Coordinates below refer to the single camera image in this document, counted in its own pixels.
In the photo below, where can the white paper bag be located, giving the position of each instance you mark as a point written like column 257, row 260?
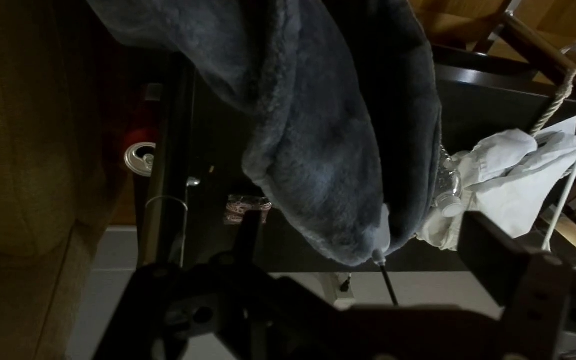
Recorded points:
column 506, row 176

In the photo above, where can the red can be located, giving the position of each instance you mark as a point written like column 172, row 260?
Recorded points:
column 139, row 143

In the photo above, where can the chrome clothes rack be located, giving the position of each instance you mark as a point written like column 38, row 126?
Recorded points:
column 163, row 235

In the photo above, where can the dark grey fleece robe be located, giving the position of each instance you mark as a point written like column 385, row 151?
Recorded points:
column 308, row 82

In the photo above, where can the black side table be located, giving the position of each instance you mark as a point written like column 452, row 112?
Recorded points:
column 200, row 133

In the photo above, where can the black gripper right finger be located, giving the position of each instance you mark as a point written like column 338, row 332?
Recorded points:
column 528, row 284

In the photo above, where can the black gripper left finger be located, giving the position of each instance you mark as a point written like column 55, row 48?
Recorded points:
column 250, row 312

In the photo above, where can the olive green sofa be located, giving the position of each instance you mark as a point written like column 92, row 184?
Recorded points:
column 60, row 176

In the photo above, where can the black clothes hanger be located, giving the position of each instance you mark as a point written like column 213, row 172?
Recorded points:
column 380, row 263

